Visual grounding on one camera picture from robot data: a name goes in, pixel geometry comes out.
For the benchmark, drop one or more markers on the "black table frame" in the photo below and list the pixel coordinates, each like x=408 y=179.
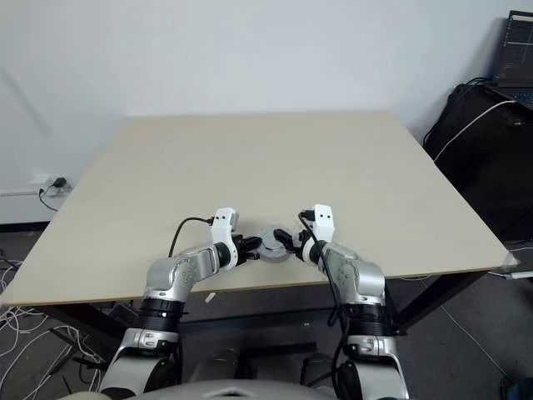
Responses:
x=437 y=296

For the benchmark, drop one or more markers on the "white wall outlet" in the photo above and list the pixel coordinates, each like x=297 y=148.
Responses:
x=66 y=185

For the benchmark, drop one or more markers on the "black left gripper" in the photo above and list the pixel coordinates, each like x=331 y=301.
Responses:
x=242 y=250

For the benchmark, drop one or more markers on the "black power adapter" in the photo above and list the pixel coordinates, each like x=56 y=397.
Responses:
x=59 y=182

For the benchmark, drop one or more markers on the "white power strip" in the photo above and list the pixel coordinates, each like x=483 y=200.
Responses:
x=516 y=275

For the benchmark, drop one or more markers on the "black bag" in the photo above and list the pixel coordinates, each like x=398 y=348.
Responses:
x=487 y=166

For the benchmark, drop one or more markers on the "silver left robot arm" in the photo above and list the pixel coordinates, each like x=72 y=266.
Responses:
x=183 y=271

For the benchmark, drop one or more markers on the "white paper scrap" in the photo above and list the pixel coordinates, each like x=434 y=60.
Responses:
x=210 y=297

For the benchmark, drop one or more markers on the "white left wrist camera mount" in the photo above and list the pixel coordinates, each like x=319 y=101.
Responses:
x=222 y=225

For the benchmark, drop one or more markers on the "silver ribbed motor lid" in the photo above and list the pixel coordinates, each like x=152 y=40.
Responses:
x=270 y=238

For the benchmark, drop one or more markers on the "black laptop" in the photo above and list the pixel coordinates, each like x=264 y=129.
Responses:
x=516 y=54

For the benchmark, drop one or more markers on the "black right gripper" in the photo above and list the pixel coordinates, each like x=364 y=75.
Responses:
x=300 y=246

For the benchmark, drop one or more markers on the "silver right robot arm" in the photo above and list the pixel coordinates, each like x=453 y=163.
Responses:
x=354 y=275

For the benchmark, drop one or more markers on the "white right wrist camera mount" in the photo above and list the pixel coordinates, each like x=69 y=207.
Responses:
x=322 y=221

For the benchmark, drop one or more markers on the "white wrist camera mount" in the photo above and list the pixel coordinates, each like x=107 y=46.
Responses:
x=222 y=225
x=322 y=221

